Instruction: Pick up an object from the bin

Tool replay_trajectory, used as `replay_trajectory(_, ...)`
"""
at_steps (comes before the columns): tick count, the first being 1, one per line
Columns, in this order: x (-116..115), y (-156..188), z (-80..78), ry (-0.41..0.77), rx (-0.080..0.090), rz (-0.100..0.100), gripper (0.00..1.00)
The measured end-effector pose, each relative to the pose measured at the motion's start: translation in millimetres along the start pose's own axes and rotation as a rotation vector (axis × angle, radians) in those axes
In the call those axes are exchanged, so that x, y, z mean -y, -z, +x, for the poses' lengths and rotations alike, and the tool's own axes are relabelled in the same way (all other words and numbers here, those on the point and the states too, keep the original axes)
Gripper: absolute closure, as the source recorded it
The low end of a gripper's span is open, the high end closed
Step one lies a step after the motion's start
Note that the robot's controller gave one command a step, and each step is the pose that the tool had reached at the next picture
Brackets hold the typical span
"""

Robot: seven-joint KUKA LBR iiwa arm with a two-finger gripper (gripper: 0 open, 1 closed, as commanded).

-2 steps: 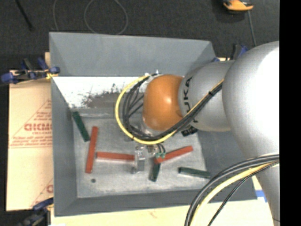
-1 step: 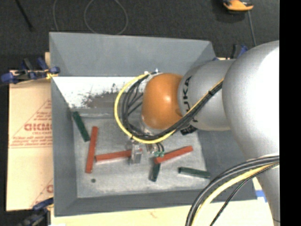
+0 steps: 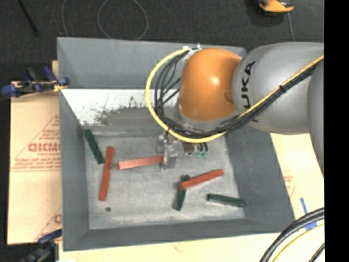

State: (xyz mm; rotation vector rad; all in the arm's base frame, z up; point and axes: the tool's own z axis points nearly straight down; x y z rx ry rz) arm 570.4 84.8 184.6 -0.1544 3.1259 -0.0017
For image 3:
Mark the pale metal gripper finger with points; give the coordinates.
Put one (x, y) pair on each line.
(174, 158)
(166, 160)

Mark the red-brown flat block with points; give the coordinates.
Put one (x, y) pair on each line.
(107, 173)
(140, 162)
(201, 179)

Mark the dark green flat block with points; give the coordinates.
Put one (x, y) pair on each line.
(180, 199)
(94, 146)
(225, 200)

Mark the grey metal bin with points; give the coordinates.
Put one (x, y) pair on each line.
(152, 201)

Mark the brown cardboard board red print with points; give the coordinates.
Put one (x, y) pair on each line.
(32, 190)

